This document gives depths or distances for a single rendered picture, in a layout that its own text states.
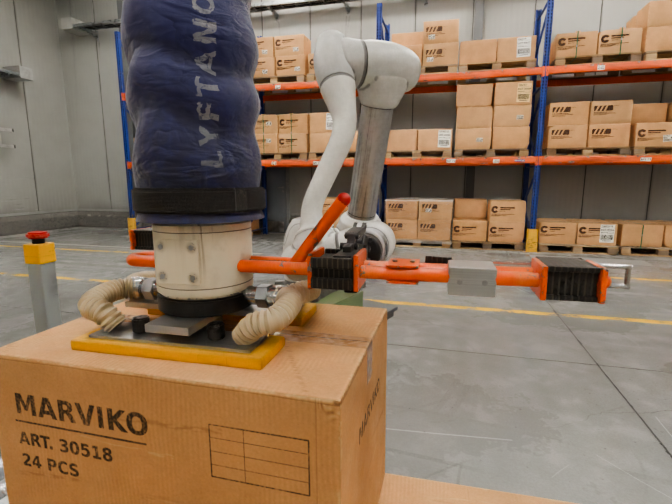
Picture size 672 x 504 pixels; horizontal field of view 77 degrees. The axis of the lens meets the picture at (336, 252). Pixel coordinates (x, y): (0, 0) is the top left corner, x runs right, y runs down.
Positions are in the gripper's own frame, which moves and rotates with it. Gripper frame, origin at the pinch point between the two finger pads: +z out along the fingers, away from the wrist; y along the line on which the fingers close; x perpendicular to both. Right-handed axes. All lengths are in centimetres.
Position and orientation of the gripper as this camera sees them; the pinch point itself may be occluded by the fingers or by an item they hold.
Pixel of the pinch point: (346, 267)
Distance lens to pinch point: 71.0
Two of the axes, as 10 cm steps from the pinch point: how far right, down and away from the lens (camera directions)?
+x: -9.7, -0.4, 2.3
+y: 0.0, 9.9, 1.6
